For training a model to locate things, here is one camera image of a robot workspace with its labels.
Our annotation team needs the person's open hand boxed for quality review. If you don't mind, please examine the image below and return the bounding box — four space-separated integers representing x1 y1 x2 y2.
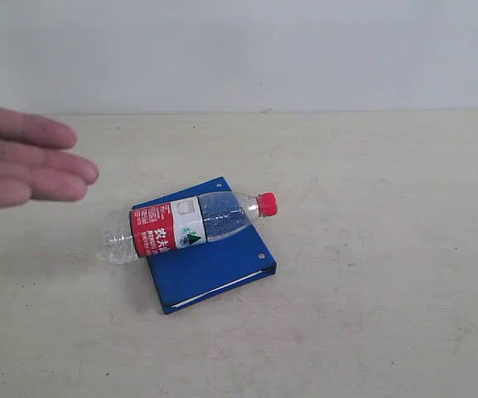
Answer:
0 107 99 209

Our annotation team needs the clear plastic water bottle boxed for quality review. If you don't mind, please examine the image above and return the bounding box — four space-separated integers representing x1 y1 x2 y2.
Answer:
103 191 278 265

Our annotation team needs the blue notebook binder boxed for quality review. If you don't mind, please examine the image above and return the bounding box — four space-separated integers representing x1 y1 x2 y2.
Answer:
130 177 277 314

